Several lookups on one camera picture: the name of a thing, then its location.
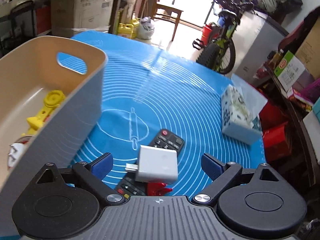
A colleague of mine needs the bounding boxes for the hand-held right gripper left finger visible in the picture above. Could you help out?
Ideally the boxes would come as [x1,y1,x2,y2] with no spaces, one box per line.
[14,152,126,207]

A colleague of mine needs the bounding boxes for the green black bicycle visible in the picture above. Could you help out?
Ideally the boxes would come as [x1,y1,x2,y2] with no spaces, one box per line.
[192,0,253,75]

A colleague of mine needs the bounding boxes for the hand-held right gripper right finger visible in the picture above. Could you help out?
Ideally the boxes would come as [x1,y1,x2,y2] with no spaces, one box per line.
[191,153,283,207]

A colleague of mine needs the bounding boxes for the white square adapter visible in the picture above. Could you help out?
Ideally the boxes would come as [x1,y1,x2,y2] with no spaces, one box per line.
[125,145,179,185]

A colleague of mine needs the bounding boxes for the black metal cart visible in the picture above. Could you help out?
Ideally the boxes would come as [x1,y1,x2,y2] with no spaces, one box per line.
[0,0,36,57]

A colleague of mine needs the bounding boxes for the dark wooden shelf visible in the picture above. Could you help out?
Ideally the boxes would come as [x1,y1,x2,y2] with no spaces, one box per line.
[263,62,320,188]

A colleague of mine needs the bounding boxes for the red bottle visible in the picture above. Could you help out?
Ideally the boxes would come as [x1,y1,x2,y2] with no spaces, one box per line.
[199,22,218,48]

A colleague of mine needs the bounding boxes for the tall brown cardboard box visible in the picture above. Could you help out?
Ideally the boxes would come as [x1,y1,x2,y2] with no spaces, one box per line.
[294,17,320,81]

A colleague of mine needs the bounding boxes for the yellow plastic toy tool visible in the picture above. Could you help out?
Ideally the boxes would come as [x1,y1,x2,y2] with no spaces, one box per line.
[21,90,67,137]

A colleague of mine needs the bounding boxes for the wooden chair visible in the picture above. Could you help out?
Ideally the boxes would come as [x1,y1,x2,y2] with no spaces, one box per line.
[151,0,185,42]

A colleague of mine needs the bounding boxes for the red gift bags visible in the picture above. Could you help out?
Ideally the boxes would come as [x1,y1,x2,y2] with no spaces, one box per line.
[258,99,291,163]

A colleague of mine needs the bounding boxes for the green white carton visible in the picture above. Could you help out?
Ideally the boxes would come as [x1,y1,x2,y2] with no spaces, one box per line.
[273,50,307,92]

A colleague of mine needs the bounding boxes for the grey plastic bag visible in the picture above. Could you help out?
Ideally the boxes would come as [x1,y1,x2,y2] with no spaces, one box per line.
[136,16,155,40]

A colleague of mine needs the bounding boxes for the white chest freezer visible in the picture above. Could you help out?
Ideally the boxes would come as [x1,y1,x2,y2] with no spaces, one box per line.
[232,8,297,87]

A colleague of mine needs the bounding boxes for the white wall charger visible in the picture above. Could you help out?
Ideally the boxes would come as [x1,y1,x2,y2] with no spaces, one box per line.
[8,142,32,171]

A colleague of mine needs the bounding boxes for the patterned tissue box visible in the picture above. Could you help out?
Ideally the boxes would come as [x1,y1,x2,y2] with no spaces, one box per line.
[220,74,269,145]

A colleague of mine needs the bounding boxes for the blue silicone baking mat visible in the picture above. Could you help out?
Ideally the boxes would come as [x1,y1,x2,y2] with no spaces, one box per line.
[17,29,267,239]

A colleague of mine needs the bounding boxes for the glass oil bottle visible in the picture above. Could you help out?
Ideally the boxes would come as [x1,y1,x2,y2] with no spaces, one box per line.
[268,49,285,68]

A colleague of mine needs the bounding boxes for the stacked cardboard boxes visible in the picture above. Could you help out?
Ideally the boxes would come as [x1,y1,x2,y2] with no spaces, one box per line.
[51,0,118,40]

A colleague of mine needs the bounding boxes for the black remote control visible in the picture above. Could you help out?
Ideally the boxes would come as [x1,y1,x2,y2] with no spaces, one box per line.
[116,129,185,197]

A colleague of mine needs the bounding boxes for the yellow oil jug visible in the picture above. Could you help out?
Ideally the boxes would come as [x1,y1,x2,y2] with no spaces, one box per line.
[117,18,140,40]

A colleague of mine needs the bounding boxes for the red action figure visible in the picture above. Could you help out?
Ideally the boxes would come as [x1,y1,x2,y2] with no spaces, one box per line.
[145,180,174,197]

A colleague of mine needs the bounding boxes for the dark wooden table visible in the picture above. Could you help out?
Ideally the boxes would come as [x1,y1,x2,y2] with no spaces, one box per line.
[107,0,161,36]

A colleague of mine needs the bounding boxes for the pink plastic rack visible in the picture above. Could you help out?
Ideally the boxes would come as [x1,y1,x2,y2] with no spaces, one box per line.
[303,78,320,106]

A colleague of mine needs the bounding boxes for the beige plastic basket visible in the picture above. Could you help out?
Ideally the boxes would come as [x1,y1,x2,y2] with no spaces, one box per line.
[0,36,109,240]

